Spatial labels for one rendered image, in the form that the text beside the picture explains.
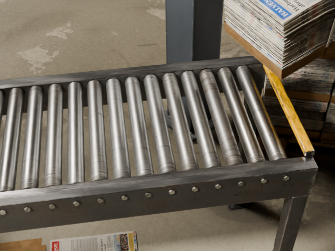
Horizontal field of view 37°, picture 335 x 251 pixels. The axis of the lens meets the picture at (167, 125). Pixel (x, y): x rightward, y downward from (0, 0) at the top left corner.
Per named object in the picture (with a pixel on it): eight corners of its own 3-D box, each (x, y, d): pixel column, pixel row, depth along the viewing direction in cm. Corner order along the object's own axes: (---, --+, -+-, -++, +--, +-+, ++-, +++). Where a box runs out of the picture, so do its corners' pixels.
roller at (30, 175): (45, 93, 172) (42, 82, 169) (39, 201, 139) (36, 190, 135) (30, 95, 172) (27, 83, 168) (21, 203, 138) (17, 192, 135)
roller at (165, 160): (142, 83, 175) (156, 83, 176) (160, 187, 142) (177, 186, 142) (143, 72, 172) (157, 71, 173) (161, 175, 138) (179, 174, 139)
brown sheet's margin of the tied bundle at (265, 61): (262, 10, 168) (262, -1, 165) (323, 56, 151) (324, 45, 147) (224, 31, 164) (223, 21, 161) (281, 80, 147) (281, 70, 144)
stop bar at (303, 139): (271, 65, 174) (272, 61, 173) (315, 156, 143) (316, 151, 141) (262, 66, 174) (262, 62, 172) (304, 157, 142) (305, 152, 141)
